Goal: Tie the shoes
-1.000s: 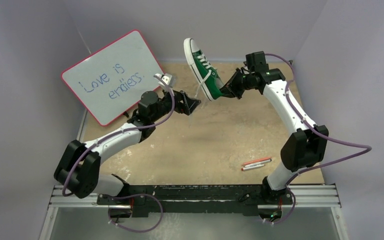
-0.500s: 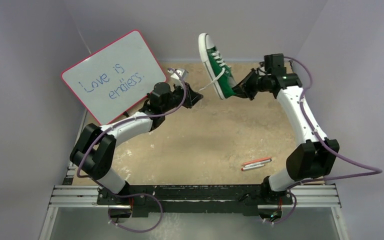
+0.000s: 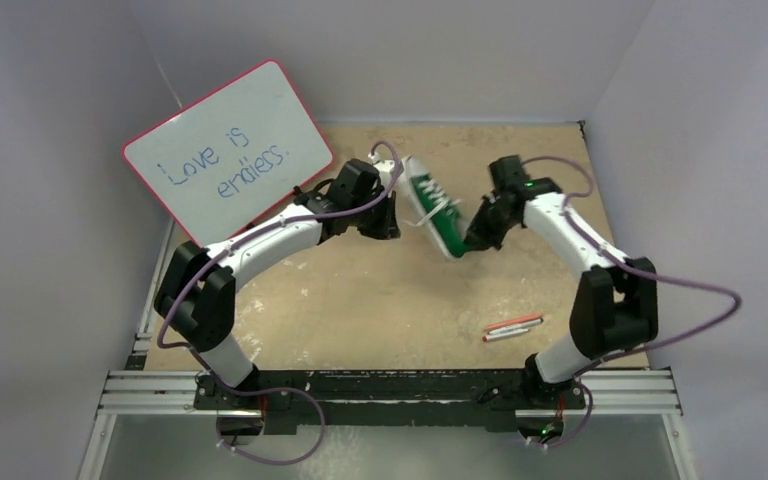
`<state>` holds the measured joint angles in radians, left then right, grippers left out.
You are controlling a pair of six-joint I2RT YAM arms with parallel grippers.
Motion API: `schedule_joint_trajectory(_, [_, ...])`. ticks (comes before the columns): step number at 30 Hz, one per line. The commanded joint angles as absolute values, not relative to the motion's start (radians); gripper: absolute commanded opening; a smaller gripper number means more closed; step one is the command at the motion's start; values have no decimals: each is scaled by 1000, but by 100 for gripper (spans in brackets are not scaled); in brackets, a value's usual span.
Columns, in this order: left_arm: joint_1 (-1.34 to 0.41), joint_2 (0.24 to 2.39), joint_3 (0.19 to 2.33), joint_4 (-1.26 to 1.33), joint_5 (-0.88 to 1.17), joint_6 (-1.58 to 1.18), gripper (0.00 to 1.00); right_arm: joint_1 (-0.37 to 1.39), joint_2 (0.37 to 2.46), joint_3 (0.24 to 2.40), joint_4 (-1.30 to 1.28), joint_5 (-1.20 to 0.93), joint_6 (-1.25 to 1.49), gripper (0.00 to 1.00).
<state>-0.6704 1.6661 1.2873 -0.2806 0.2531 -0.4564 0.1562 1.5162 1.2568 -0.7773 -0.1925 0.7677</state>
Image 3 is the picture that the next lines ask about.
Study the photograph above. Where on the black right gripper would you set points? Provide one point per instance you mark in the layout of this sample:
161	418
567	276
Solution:
485	221

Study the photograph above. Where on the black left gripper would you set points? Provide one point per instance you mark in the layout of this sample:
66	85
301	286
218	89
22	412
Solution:
384	216

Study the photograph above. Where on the green canvas sneaker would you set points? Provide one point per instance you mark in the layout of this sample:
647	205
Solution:
447	230

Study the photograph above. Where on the white shoelace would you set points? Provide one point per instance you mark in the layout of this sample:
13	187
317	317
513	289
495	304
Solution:
432	198

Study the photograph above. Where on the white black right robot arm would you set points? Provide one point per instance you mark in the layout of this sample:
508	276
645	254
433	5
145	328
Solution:
615	305

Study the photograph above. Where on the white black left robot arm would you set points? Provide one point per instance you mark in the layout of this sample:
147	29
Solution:
197	295

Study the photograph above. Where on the orange marker pen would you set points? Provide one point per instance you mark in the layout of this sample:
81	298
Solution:
517	321

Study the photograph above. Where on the pink framed whiteboard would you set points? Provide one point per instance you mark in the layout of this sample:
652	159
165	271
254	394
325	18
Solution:
222	162

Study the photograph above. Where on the red white marker pen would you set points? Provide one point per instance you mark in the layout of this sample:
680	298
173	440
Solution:
509	331

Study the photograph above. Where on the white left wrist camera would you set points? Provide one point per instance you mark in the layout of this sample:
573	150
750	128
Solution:
387	169

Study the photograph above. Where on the silver aluminium frame rail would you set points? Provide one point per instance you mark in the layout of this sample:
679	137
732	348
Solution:
615	391

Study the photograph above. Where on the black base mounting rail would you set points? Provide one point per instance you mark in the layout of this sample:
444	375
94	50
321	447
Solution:
498	400

